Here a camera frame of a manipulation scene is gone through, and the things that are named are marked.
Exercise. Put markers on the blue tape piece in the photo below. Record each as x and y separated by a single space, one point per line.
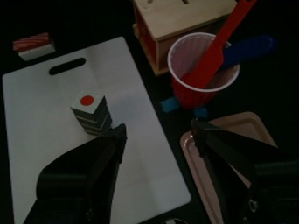
201 112
170 105

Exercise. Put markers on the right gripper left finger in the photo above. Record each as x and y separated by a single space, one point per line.
82 180

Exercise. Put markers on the pink tray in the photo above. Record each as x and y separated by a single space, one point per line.
194 163

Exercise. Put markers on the white cutting board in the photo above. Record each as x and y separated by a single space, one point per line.
47 122

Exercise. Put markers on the red toy spatula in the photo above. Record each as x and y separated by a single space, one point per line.
218 43

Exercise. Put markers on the toy sushi roll red centre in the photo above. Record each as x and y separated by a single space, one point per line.
94 116

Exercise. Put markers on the toy salmon nigiri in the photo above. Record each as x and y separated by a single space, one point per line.
33 46

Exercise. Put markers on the red plastic cup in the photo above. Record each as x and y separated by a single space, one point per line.
191 97

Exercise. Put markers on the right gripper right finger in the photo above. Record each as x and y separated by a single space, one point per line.
253 175

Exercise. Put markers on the wooden box red front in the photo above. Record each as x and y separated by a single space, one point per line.
175 17

